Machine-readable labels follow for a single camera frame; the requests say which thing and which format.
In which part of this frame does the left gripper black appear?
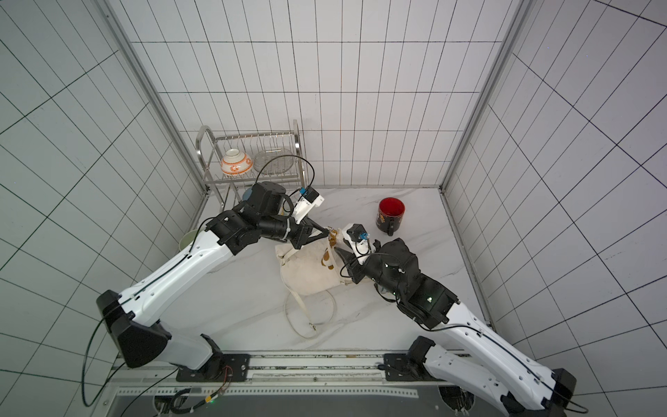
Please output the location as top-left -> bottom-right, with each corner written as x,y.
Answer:
261,214 -> 329,251

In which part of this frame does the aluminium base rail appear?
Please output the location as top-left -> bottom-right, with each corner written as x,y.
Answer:
106,348 -> 525,397

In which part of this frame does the metal two-tier dish rack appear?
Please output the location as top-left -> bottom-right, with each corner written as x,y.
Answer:
195,120 -> 314,209

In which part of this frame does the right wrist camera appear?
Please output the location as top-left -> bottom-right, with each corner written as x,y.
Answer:
342,223 -> 372,259

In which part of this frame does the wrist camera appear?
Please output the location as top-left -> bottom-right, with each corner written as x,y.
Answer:
292,186 -> 324,224
342,223 -> 372,259

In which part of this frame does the clear glass plate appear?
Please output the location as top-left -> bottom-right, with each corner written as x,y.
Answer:
254,148 -> 294,175

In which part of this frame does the cream canvas shoulder bag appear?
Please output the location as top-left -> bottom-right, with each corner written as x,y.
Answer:
274,229 -> 353,340

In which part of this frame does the orange white patterned bowl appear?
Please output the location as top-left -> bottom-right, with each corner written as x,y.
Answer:
221,148 -> 254,177

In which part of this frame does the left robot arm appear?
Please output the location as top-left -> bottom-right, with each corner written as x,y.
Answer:
97,182 -> 328,372

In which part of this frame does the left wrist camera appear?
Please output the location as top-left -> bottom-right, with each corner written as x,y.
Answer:
292,186 -> 324,224

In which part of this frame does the pale green bowl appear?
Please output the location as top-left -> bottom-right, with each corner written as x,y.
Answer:
178,230 -> 196,251

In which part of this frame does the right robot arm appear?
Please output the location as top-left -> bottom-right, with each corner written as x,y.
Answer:
335,239 -> 577,416

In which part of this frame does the brown white plush keychain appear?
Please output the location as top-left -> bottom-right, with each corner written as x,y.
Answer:
321,229 -> 338,270

